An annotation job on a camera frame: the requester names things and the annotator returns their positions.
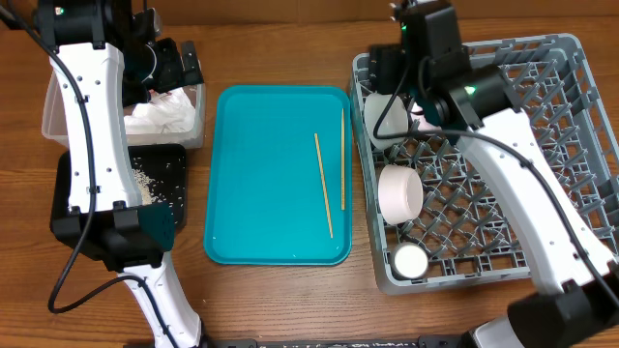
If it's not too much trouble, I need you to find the white cup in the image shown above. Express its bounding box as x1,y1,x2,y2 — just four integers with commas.
390,243,428,279

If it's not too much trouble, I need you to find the grey dish rack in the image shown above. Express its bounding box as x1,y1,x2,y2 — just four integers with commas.
350,34,618,295

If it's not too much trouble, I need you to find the white tissue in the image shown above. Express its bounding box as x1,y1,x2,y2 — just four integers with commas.
124,88,195,134

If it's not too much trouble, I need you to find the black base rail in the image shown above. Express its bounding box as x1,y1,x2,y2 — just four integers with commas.
198,333,475,348

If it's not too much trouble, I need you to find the small pink plate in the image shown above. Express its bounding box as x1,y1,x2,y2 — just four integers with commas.
378,165,424,225

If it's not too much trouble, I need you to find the large white plate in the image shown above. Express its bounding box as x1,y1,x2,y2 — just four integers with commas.
407,101,441,131

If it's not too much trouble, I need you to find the teal serving tray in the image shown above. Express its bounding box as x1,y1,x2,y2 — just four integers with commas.
203,85,352,266

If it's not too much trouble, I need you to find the black tray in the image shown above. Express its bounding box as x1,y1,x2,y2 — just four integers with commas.
50,144,188,232

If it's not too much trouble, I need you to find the wooden chopstick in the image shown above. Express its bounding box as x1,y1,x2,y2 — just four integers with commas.
340,108,346,211
313,133,334,239

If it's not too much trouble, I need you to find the clear plastic waste bin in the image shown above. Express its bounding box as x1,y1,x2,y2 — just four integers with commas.
42,76,206,149

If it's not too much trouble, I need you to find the grey bowl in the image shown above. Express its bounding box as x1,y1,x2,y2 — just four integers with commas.
364,93,409,150

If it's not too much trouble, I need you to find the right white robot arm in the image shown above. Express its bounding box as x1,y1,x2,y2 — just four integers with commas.
394,1,618,347

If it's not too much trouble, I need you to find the white rice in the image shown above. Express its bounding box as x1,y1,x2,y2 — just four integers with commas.
132,155,187,226

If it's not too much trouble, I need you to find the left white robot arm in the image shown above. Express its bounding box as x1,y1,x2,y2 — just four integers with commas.
24,0,208,347

